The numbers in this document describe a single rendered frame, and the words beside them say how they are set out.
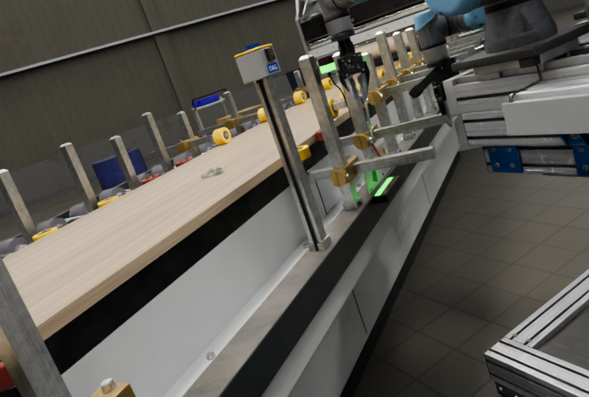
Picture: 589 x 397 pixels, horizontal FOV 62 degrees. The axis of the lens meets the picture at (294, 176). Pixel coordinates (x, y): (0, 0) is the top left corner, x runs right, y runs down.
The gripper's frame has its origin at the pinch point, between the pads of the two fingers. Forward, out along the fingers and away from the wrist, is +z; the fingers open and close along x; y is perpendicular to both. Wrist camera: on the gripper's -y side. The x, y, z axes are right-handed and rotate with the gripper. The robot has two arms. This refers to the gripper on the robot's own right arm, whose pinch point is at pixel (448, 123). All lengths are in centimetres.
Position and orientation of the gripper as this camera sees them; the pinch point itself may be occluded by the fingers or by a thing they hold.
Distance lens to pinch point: 163.9
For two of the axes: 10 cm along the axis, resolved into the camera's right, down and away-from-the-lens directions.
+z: 3.3, 9.2, 2.1
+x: 4.2, -3.4, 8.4
